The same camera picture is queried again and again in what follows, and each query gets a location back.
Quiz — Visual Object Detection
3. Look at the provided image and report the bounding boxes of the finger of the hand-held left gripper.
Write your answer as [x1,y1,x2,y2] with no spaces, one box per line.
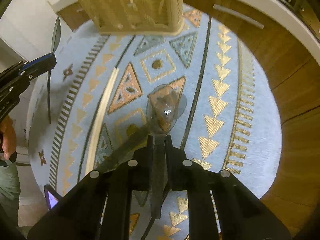
[0,54,57,79]
[0,61,57,101]

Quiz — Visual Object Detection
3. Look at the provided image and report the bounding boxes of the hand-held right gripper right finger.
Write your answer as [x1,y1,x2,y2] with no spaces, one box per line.
[165,134,292,240]

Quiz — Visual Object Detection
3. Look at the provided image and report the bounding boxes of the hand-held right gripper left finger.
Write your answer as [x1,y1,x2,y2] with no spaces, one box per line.
[27,134,155,240]

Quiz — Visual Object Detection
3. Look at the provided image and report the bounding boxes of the clear plastic spoon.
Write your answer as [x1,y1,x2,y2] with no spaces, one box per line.
[47,17,62,125]
[146,84,188,220]

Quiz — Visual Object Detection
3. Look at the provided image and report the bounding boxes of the yellow plastic utensil basket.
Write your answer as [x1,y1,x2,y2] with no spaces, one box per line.
[71,0,187,37]

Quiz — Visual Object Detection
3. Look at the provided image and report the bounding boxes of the person's left hand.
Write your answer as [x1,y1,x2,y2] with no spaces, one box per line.
[0,116,18,160]

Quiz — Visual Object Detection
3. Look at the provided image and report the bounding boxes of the wooden chopstick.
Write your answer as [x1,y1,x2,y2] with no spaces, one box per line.
[85,67,120,177]

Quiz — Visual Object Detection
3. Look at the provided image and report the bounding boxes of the person's grey trousers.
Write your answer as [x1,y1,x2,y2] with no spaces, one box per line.
[0,152,21,228]

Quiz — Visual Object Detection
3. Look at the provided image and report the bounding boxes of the patterned blue round tablecloth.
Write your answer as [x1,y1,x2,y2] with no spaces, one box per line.
[26,9,283,240]

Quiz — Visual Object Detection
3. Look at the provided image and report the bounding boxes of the tablet with lit screen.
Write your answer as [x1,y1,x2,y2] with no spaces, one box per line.
[43,184,62,210]

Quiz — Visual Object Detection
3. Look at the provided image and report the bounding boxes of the black gas stove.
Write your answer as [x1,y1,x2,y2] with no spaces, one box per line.
[260,0,313,32]

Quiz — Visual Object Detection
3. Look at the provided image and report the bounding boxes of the silver cabinet handle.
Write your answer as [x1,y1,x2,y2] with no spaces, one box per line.
[213,4,265,30]

